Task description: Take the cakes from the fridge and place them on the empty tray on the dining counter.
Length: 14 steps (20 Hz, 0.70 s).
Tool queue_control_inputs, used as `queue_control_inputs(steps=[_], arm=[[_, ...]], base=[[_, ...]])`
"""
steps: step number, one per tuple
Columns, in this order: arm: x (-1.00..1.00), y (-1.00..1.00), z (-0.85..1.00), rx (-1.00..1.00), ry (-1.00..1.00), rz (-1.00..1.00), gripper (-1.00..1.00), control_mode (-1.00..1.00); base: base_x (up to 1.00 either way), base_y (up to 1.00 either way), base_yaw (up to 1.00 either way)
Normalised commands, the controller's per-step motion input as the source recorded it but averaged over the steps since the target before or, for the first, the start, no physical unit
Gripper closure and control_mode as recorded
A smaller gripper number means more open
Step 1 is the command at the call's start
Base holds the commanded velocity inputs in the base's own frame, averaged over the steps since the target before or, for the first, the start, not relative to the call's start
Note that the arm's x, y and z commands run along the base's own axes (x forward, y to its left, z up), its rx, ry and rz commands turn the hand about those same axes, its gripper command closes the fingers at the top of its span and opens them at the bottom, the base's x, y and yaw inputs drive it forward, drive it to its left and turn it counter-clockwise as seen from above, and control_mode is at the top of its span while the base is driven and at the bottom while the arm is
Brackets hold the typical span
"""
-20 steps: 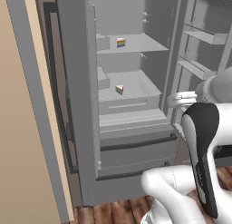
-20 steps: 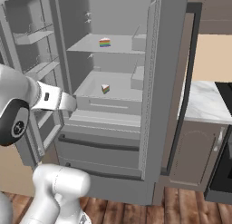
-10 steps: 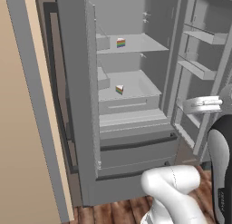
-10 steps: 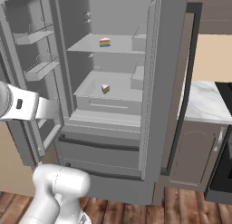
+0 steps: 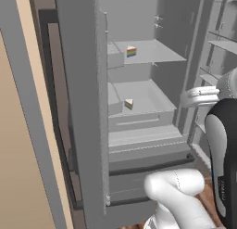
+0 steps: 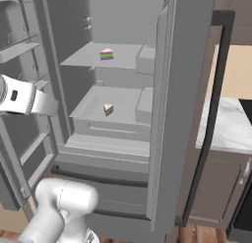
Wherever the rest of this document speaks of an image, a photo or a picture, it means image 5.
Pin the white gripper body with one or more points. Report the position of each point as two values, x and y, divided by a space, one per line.
199 96

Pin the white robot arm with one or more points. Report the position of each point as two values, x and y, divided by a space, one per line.
172 192

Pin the grey fridge crisper drawer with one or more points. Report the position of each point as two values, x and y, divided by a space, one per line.
145 115

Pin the grey fridge shelf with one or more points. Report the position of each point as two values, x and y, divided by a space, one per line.
154 52

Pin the grey fridge door with shelves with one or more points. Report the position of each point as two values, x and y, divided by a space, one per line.
222 28

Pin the grey fridge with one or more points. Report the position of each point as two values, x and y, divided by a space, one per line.
172 22

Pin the rainbow layered cake slice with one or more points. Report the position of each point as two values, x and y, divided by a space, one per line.
131 51
129 104

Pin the grey freezer drawer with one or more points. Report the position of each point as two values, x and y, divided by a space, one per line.
148 164

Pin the grey door bin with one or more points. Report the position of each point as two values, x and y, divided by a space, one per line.
114 104

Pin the beige tall cabinet panel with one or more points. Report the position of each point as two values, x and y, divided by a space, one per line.
18 146

